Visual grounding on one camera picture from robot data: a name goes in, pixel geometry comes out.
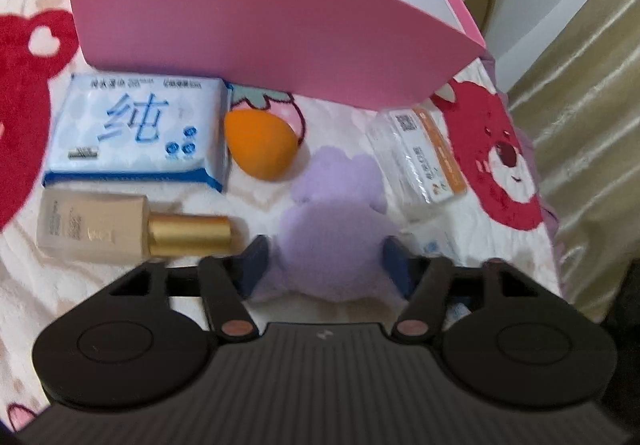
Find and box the foundation bottle with gold cap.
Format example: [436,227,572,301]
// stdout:
[36,187,232,266]

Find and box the printed blanket with red bears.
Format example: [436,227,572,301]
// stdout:
[0,0,561,431]

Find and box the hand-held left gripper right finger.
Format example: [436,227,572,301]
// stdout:
[382,235,533,343]

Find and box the clear plastic box orange label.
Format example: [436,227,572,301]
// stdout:
[366,107,468,223]

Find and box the gold curtain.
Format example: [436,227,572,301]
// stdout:
[505,0,640,326]

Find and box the blue white pad packet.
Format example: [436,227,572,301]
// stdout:
[42,73,233,193]

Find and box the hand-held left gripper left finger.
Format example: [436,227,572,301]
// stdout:
[107,235,273,342]

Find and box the orange makeup sponge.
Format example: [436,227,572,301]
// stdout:
[223,109,299,183]

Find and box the small white blue packet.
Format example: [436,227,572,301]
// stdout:
[415,222,473,323]

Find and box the pink cardboard box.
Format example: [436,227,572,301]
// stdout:
[65,0,496,110]

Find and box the purple powder puff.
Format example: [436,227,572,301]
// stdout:
[250,145,408,303]

